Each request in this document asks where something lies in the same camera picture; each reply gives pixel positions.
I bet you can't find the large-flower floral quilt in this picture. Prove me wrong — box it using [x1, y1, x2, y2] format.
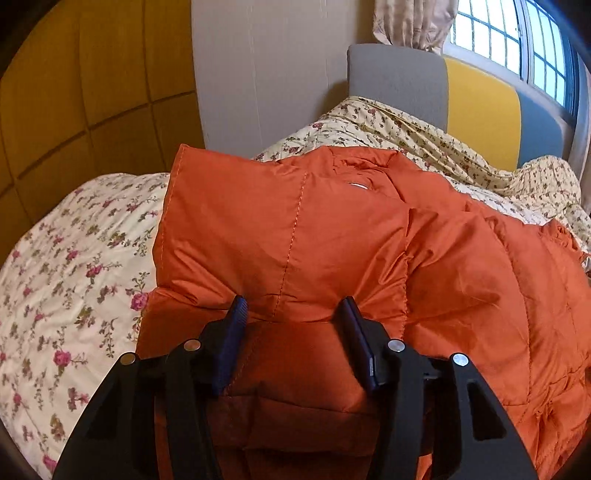
[0, 173, 171, 476]

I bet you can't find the orange puffer jacket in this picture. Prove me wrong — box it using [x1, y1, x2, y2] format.
[136, 144, 591, 480]

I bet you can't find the yellow wooden wardrobe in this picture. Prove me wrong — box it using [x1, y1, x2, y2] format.
[0, 0, 206, 259]

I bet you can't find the small-flower floral blanket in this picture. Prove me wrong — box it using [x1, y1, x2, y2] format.
[252, 95, 591, 268]

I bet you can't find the grey yellow blue headboard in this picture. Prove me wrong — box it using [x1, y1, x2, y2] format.
[347, 44, 583, 169]

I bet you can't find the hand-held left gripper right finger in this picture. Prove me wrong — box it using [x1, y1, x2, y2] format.
[339, 296, 539, 480]

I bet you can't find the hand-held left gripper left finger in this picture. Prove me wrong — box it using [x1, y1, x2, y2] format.
[52, 295, 250, 480]

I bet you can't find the barred window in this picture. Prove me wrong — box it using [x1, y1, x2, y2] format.
[443, 0, 585, 116]

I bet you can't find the beige patterned curtain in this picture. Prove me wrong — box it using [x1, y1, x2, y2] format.
[373, 0, 458, 49]

